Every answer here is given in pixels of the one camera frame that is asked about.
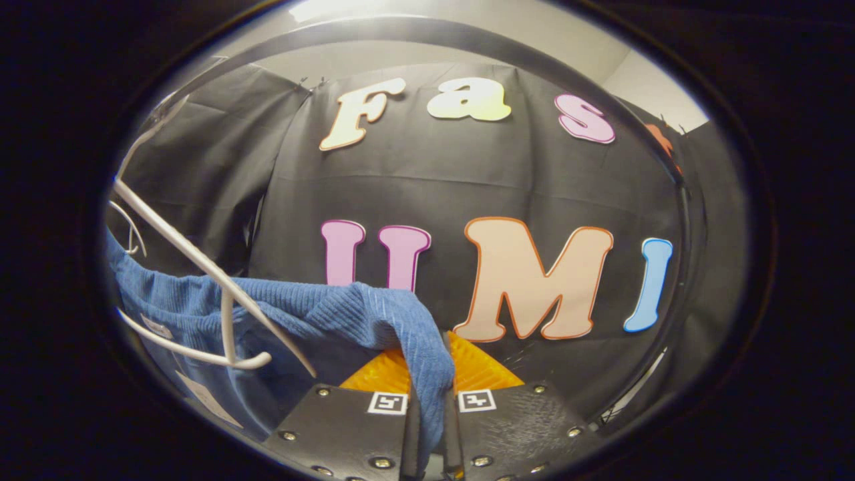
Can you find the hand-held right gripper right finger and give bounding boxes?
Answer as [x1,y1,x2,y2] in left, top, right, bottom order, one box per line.
[441,331,605,481]

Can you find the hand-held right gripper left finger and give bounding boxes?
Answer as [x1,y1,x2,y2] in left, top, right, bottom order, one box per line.
[264,347,422,481]

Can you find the blue corduroy jacket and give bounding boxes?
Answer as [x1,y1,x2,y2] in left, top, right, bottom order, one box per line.
[106,227,456,462]

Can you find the white clothes hanger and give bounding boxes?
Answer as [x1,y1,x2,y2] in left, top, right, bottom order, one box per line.
[108,200,148,259]
[110,94,319,379]

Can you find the black clothes rack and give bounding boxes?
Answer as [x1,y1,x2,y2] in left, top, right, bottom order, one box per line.
[150,17,702,416]

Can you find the black backdrop cloth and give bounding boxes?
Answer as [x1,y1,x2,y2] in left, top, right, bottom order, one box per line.
[124,60,753,430]

